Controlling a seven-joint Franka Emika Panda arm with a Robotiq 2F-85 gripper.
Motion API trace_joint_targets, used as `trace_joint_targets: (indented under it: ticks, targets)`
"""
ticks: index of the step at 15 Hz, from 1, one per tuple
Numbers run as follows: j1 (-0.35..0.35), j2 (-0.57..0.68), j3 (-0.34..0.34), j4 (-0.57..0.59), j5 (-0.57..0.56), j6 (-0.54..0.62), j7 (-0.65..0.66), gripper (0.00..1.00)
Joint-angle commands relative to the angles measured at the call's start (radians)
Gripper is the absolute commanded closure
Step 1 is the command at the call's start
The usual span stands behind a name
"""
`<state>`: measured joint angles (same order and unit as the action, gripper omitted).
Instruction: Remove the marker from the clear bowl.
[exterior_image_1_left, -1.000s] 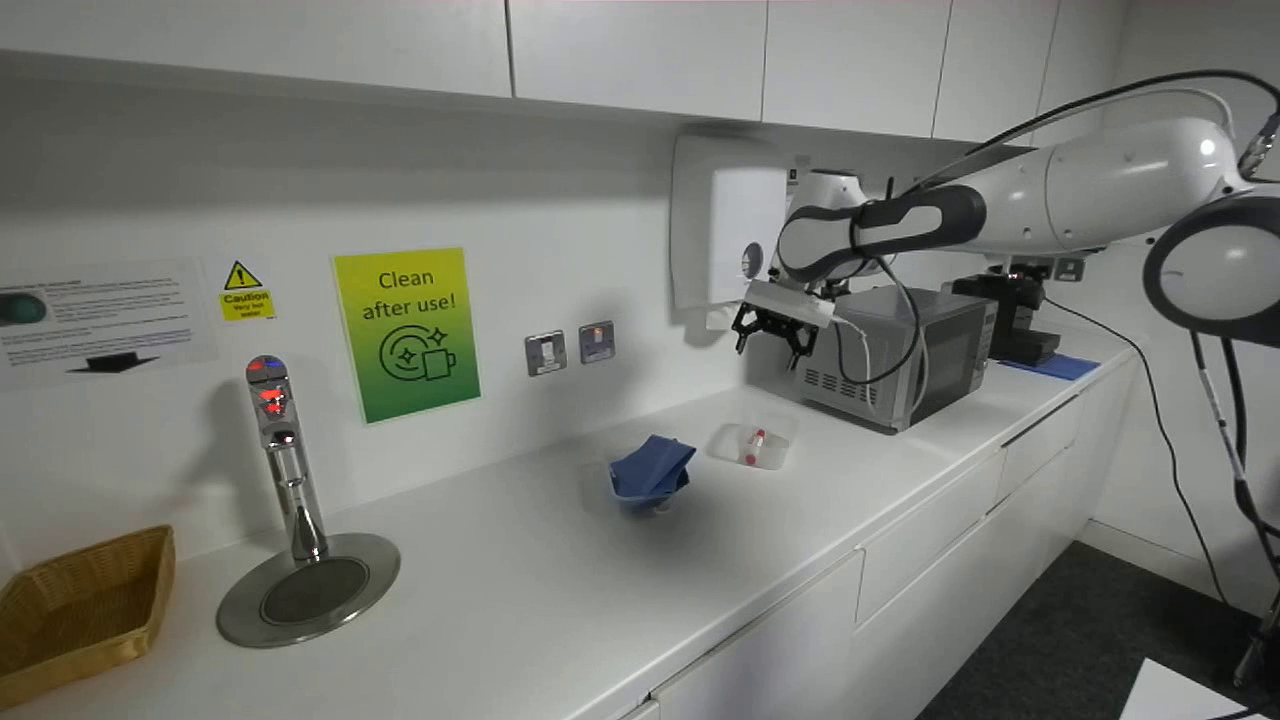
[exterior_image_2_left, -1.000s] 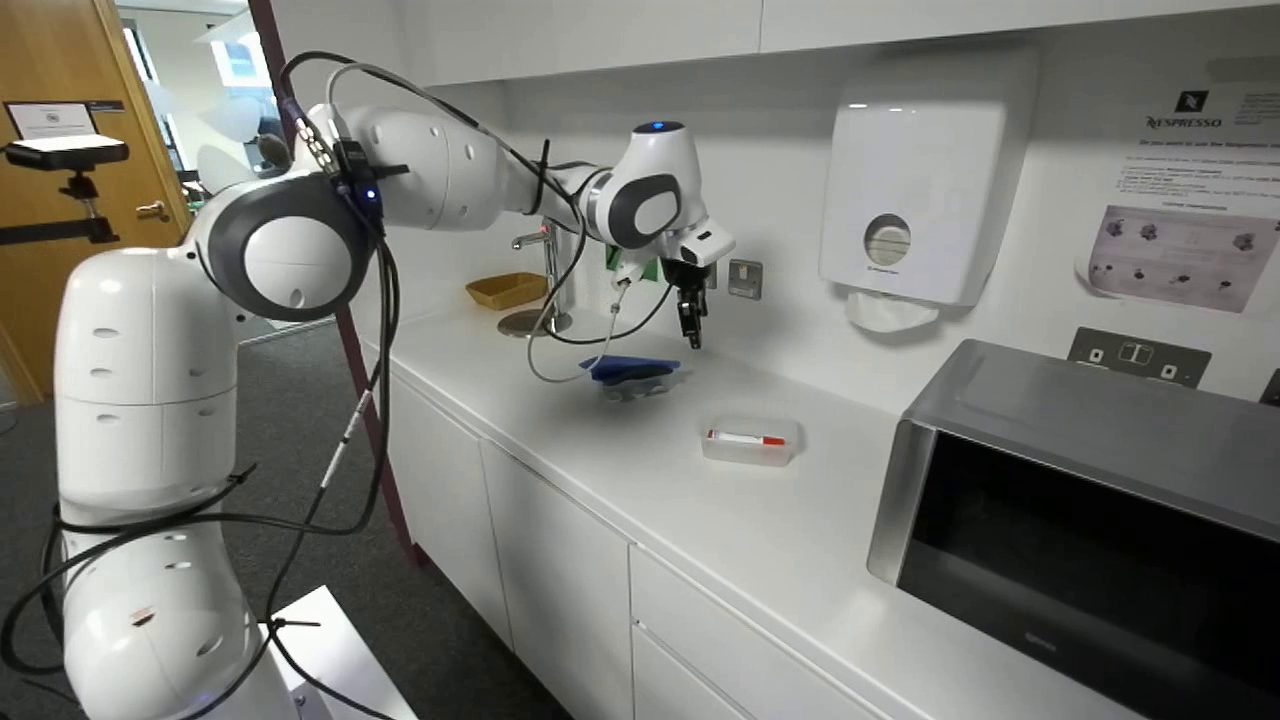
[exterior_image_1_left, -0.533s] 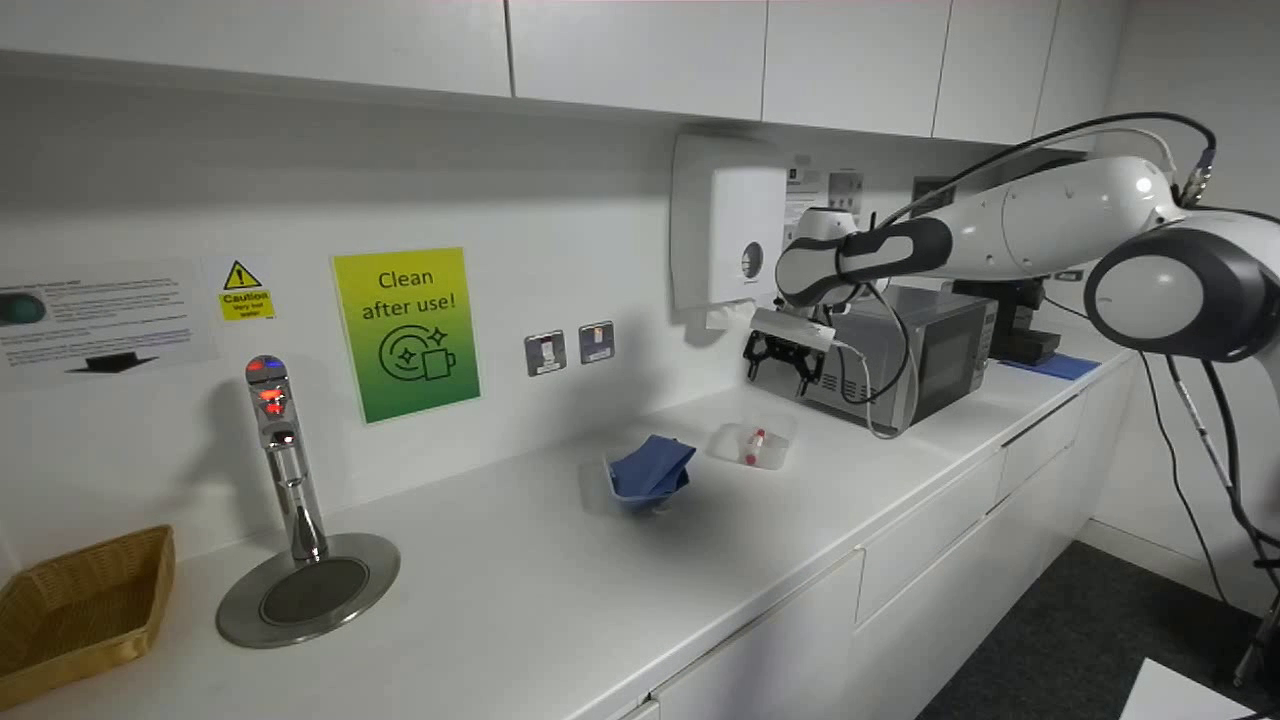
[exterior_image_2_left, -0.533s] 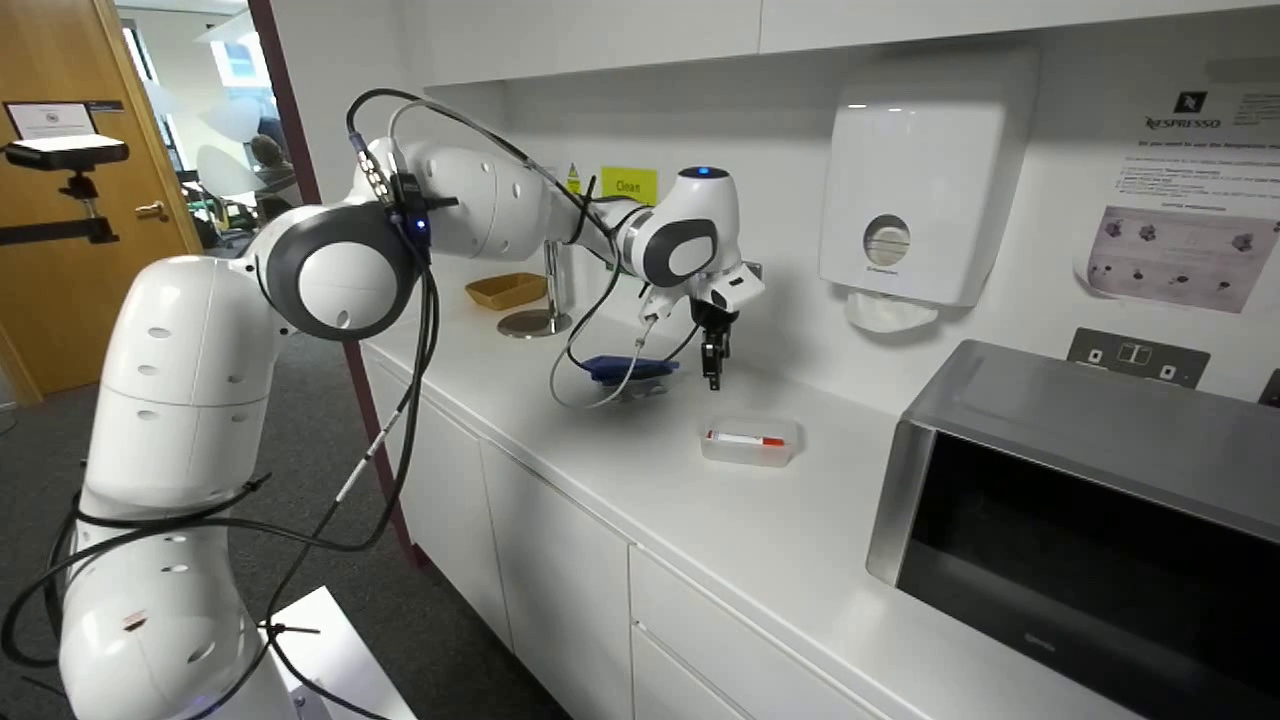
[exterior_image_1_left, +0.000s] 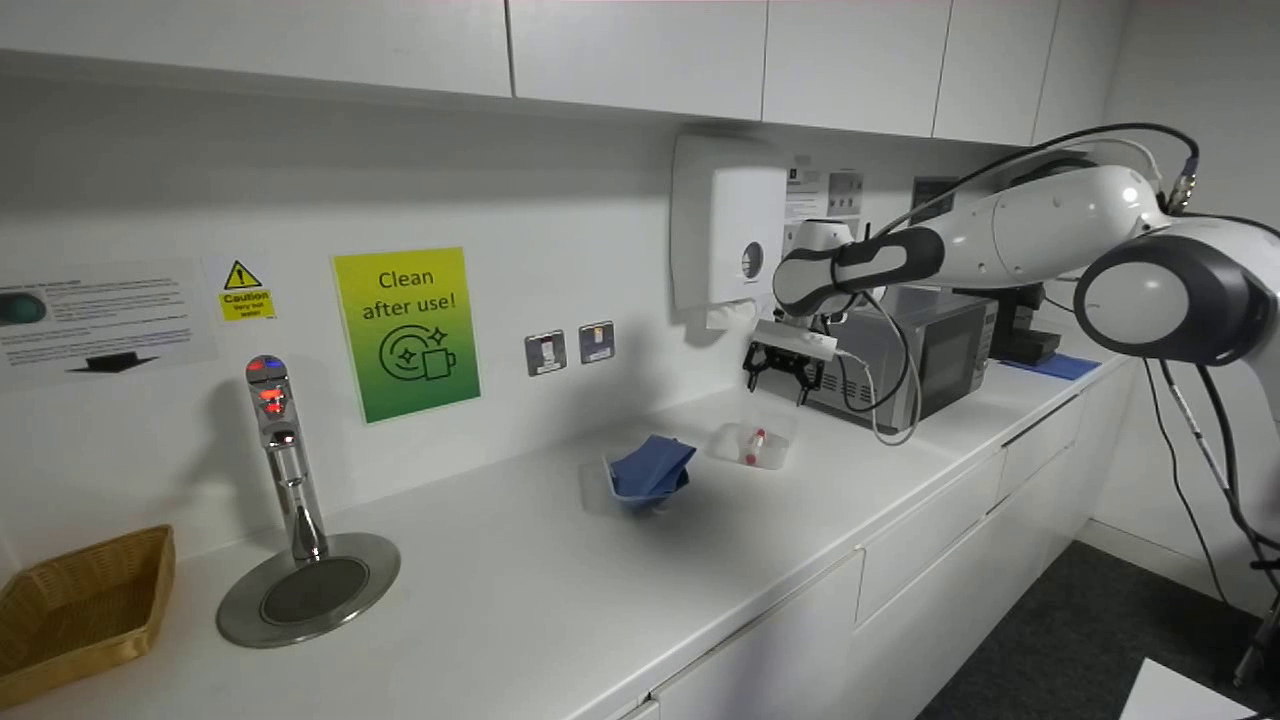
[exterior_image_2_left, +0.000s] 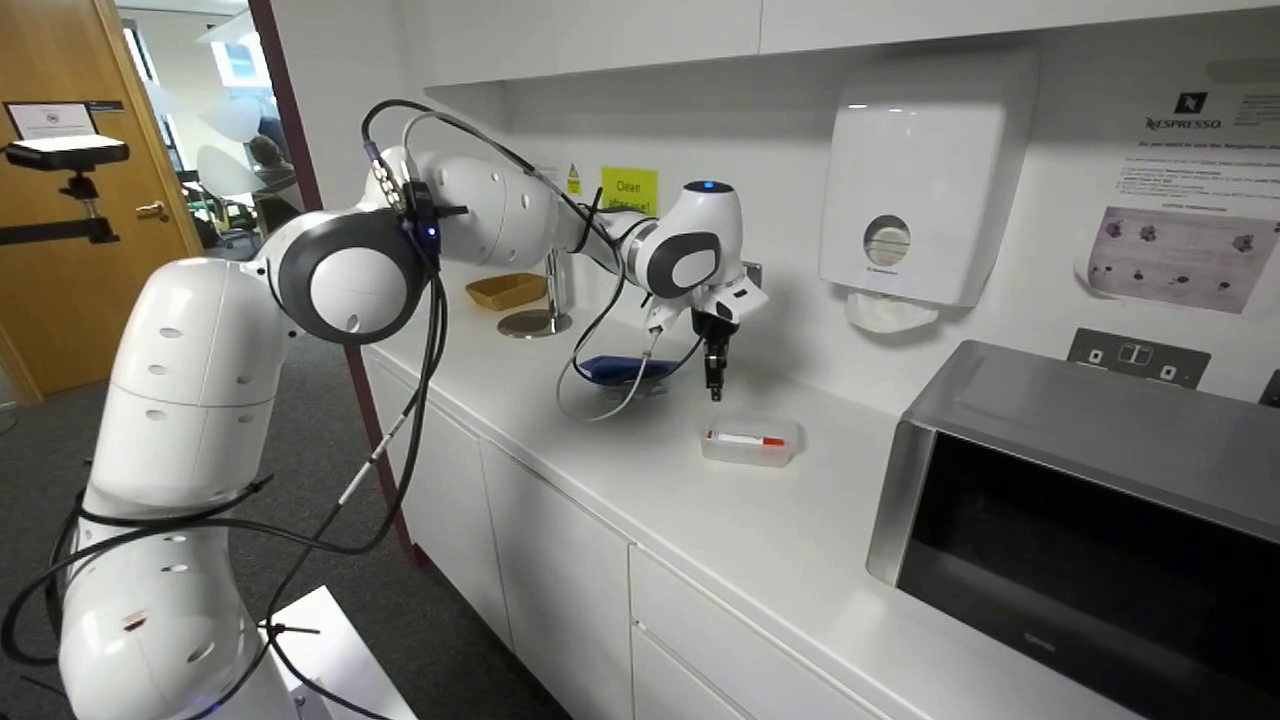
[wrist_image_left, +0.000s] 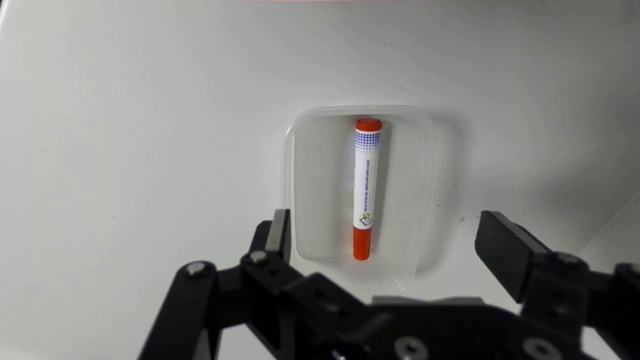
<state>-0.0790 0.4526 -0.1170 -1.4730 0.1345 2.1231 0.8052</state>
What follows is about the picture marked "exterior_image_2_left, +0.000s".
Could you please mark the white lower cabinets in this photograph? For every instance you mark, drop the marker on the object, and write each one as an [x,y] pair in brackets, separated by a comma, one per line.
[560,572]

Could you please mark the metal double wall socket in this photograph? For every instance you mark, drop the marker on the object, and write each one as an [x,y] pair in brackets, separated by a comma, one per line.
[1139,356]

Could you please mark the seated person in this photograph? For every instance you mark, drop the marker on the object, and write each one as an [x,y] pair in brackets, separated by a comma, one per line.
[275,182]

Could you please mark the dark red door frame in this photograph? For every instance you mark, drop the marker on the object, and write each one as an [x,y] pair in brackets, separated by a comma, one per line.
[281,95]

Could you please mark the chrome hot water tap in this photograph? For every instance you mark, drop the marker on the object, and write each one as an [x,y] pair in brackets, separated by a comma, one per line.
[560,287]

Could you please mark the laptop on stand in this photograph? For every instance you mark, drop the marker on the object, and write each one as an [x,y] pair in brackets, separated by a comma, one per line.
[63,125]

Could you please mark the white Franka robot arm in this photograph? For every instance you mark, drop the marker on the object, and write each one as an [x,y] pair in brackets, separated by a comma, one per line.
[185,400]

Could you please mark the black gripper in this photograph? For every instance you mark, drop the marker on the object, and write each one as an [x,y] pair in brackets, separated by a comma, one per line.
[717,330]

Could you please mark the stainless steel appliance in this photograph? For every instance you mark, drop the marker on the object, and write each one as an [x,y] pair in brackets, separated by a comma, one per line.
[1064,440]

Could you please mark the yellow warning sign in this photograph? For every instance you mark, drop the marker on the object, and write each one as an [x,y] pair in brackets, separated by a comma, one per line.
[574,182]

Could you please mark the white upper cabinets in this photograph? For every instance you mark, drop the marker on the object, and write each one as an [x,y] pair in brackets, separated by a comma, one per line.
[600,33]

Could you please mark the black tripod stand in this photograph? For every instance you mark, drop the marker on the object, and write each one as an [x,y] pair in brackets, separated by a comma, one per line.
[81,187]

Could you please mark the white paper towel dispenser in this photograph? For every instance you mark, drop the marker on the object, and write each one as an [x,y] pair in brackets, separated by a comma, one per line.
[915,174]

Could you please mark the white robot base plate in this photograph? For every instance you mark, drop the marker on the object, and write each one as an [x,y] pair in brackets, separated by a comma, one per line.
[345,655]

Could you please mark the blue plastic object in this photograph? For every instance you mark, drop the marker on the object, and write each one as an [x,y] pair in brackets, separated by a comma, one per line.
[623,364]

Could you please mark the Nespresso wall poster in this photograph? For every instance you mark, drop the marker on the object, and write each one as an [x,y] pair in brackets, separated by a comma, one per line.
[1184,253]

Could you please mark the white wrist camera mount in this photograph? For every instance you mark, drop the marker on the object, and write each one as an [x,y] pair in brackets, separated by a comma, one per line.
[746,298]

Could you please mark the white cabinets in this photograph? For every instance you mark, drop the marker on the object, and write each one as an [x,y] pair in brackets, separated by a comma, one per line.
[560,572]
[600,33]

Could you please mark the white marker with red cap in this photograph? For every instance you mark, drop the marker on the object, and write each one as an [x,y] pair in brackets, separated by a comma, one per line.
[746,436]

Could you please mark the yellow basket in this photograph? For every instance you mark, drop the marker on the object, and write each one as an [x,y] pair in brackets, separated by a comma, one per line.
[505,291]

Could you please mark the wooden door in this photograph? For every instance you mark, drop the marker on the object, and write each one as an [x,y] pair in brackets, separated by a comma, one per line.
[81,307]

